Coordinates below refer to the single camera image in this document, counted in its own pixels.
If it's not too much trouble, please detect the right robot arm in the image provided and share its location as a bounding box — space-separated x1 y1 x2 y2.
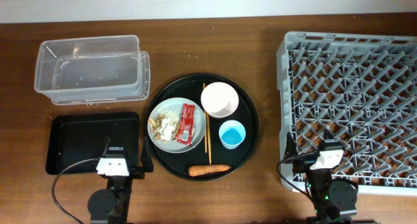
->
283 130 358 223

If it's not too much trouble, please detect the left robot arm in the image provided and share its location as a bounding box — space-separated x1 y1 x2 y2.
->
87 138 154 223

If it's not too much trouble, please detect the rice grains pile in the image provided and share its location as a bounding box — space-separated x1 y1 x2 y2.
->
160 108 180 123

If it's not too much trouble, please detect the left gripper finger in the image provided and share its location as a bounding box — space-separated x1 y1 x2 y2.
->
101 136 110 158
140 138 154 173

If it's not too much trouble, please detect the wooden chopstick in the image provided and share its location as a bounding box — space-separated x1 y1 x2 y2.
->
206 113 212 165
203 83 208 153

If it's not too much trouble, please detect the grey dishwasher rack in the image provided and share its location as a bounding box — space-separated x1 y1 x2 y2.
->
276 31 416 197

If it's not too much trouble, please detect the red snack wrapper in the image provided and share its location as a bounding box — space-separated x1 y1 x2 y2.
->
175 104 195 146

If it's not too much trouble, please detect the orange carrot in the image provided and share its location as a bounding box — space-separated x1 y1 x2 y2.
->
188 165 231 177

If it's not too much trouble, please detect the round black serving tray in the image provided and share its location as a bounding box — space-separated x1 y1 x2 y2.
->
145 73 259 181

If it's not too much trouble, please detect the clear plastic bin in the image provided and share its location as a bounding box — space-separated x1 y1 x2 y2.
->
34 35 151 105

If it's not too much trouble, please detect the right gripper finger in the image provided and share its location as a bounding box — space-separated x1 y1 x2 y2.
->
323 129 338 143
285 132 297 158

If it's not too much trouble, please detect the light blue cup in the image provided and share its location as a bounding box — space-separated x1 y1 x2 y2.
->
218 120 246 150

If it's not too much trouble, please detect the black rectangular tray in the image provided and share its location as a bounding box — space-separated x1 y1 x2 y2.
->
46 112 140 175

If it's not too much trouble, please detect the white tissue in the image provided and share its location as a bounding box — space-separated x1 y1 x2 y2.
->
158 118 175 141

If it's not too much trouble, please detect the peanut shells pile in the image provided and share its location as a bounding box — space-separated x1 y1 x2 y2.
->
147 114 179 142

